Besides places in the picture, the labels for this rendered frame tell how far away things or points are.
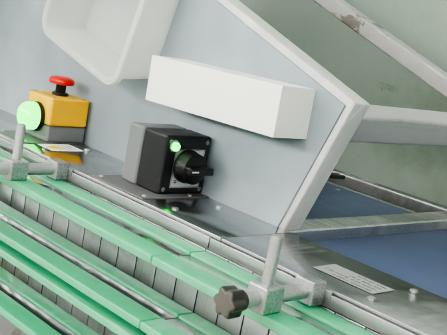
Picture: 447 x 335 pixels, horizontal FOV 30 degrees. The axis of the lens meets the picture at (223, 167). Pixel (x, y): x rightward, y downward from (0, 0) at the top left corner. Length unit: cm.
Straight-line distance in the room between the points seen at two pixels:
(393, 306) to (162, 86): 46
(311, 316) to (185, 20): 53
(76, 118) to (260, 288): 63
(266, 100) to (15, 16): 69
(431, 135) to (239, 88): 35
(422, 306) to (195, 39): 51
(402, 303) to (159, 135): 40
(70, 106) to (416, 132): 52
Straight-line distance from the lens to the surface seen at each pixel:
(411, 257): 112
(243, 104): 101
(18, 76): 153
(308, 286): 83
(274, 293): 78
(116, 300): 96
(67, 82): 132
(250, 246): 93
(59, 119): 131
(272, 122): 97
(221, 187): 111
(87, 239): 113
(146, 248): 91
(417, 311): 84
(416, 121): 119
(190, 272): 86
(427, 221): 131
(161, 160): 107
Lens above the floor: 153
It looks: 45 degrees down
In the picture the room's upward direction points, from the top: 90 degrees counter-clockwise
